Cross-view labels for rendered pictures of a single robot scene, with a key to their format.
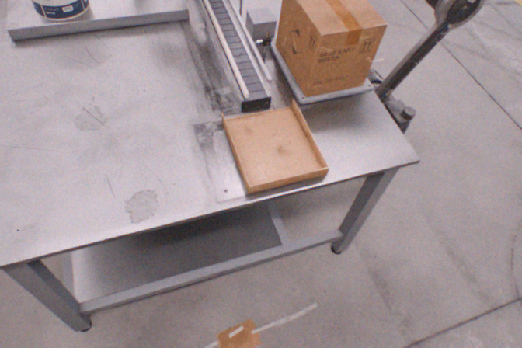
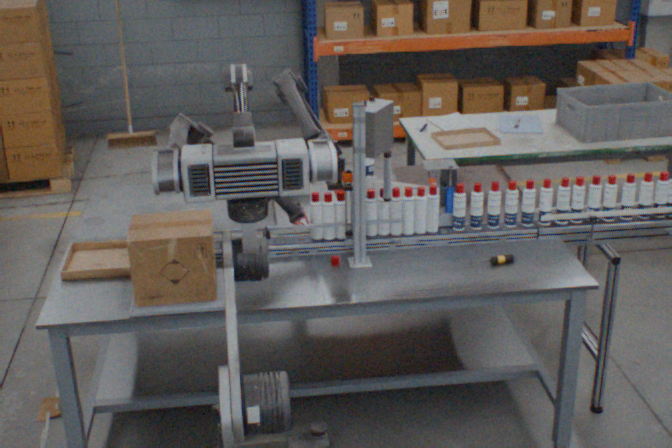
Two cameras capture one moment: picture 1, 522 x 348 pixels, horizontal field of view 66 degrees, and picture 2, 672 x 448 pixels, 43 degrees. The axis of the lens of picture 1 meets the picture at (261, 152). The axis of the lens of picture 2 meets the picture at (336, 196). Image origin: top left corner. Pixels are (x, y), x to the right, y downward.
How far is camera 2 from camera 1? 3.88 m
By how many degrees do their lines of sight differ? 83
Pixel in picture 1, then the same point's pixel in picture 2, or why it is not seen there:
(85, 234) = (89, 208)
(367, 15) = (143, 234)
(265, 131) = (119, 260)
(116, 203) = (101, 215)
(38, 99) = not seen: hidden behind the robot
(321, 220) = not seen: outside the picture
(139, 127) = not seen: hidden behind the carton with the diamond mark
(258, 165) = (91, 255)
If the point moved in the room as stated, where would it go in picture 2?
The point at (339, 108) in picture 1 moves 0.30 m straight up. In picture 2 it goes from (120, 296) to (111, 225)
